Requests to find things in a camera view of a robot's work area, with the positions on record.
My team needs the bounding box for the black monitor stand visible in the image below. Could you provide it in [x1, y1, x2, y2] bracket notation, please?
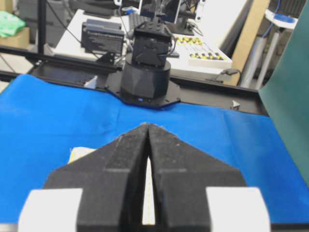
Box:
[169, 0, 206, 36]

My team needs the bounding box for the black electronics box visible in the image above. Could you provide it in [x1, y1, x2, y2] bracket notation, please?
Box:
[81, 19, 124, 56]

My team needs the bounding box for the white tool tray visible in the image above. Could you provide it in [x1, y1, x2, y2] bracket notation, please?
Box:
[176, 35, 232, 70]

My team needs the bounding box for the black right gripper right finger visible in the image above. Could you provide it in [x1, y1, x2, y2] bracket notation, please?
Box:
[148, 124, 246, 232]

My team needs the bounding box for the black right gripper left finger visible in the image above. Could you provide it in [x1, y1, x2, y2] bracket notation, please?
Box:
[43, 124, 148, 232]

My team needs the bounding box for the black table frame rail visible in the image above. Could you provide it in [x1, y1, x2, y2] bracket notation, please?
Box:
[0, 46, 268, 116]

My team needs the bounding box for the blue table cloth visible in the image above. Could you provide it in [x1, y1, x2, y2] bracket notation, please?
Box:
[0, 74, 309, 224]

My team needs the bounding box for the cardboard box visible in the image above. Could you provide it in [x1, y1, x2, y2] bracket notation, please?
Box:
[0, 27, 30, 49]

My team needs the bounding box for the green plastic bag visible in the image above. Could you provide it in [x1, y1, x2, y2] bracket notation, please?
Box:
[0, 11, 26, 38]

